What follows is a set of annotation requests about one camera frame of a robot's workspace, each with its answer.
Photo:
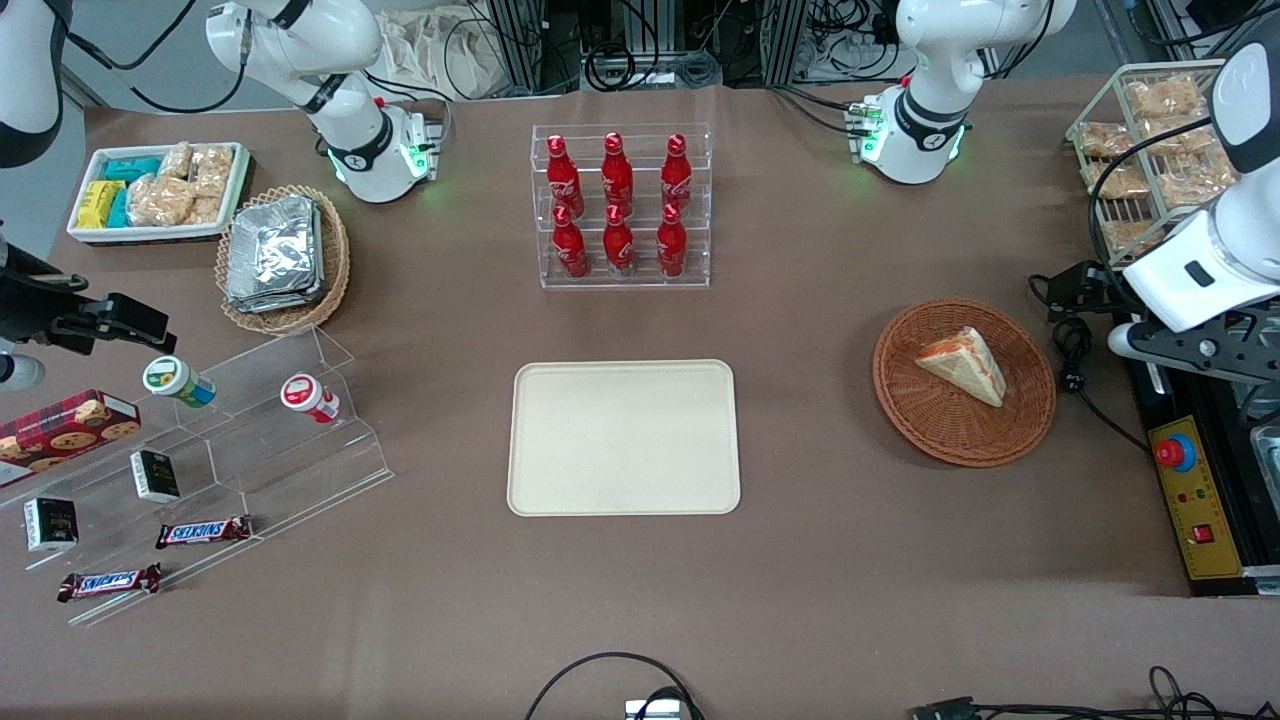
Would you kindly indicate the clear rice cracker bag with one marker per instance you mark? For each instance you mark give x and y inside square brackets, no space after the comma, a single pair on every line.
[205,210]
[160,200]
[213,170]
[176,160]

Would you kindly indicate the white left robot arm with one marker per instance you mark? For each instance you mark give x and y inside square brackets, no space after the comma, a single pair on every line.
[930,120]

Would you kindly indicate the small black box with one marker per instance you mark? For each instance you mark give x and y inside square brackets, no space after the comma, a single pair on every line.
[155,476]
[50,524]

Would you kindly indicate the triangle sandwich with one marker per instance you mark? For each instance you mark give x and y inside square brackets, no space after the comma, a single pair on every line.
[965,365]

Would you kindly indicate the clear acrylic bottle rack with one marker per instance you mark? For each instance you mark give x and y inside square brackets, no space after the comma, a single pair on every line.
[640,245]

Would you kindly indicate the aluminium frame post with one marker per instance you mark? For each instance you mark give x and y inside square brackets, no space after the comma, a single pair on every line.
[530,45]

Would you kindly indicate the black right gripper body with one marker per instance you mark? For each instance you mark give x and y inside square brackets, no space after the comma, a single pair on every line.
[30,309]

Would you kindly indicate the yellow emergency stop box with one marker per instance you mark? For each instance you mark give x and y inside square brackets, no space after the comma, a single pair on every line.
[1200,520]

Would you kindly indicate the white rectangular snack tray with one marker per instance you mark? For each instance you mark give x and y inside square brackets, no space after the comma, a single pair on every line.
[232,190]

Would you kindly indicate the clear acrylic step shelf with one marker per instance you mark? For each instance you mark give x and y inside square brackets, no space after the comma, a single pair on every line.
[300,460]

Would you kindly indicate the red lid snack cup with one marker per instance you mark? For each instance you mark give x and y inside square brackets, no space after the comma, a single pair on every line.
[305,395]

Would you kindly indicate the green lid snack cup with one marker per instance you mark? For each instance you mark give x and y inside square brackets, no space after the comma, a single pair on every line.
[175,380]

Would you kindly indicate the clear bagged pastry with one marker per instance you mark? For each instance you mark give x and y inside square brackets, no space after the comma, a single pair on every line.
[1195,180]
[1163,97]
[1118,182]
[1105,140]
[1135,236]
[1175,140]

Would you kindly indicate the yellow snack pack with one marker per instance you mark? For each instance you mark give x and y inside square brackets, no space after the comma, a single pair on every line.
[98,203]

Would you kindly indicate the teal snack pack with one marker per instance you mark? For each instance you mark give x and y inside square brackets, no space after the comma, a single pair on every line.
[119,208]
[132,168]

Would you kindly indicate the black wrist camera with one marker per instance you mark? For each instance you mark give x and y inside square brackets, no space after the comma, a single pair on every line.
[1085,290]
[125,322]

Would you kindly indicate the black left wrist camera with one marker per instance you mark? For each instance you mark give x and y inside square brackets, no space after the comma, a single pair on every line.
[1085,290]

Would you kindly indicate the white cloth bag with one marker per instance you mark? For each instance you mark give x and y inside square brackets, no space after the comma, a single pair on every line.
[440,55]

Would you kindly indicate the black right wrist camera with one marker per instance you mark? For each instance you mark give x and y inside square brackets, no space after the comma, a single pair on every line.
[125,322]

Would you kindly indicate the light tan wicker basket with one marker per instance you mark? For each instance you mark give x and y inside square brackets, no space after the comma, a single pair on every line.
[335,260]

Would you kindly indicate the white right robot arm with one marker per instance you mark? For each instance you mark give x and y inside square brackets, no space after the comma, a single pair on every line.
[362,150]

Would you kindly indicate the red plaid cookie box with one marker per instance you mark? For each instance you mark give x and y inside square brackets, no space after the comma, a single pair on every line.
[65,430]

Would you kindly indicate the brown tablecloth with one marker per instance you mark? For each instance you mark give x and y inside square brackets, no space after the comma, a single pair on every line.
[640,600]

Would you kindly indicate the silver foil pack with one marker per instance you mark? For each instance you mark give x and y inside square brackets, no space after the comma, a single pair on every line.
[300,303]
[272,245]

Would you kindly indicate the beige plastic tray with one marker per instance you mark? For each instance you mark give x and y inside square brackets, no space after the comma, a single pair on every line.
[622,440]

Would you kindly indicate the brown snickers bar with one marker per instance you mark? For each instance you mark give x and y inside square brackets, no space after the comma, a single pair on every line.
[108,582]
[203,531]

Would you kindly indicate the red cola bottle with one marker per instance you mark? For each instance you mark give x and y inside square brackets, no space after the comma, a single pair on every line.
[677,175]
[562,180]
[672,248]
[616,175]
[571,250]
[619,245]

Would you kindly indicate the small silver device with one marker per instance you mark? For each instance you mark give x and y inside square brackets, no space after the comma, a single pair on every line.
[655,710]

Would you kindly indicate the brown wicker basket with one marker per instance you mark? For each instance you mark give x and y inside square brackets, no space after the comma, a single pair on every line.
[940,425]

